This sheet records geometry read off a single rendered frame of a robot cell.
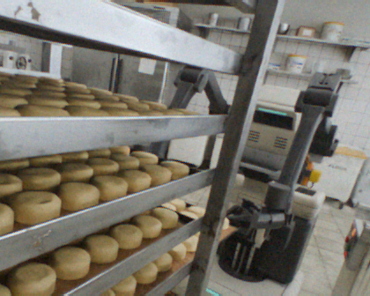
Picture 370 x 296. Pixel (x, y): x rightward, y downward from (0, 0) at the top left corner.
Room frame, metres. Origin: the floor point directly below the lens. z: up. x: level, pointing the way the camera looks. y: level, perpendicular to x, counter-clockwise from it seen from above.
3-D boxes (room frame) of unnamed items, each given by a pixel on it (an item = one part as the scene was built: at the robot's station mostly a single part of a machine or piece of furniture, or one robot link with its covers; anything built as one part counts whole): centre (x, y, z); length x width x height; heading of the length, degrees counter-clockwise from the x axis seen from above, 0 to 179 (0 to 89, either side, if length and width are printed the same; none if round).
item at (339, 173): (4.77, -2.41, 0.38); 0.64 x 0.54 x 0.77; 162
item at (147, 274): (0.54, -0.02, 0.96); 0.05 x 0.05 x 0.02
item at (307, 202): (1.96, -0.70, 0.59); 0.55 x 0.34 x 0.83; 59
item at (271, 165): (1.63, -0.50, 0.92); 0.28 x 0.16 x 0.22; 59
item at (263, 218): (0.91, -0.31, 0.96); 0.07 x 0.07 x 0.10; 29
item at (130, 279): (0.49, 0.01, 0.96); 0.05 x 0.05 x 0.02
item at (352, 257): (1.36, -0.87, 0.77); 0.24 x 0.04 x 0.14; 157
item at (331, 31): (5.11, -1.96, 2.09); 0.25 x 0.24 x 0.21; 164
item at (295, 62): (5.19, -1.67, 1.67); 0.25 x 0.24 x 0.21; 74
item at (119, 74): (5.46, 0.57, 1.03); 1.40 x 0.90 x 2.05; 74
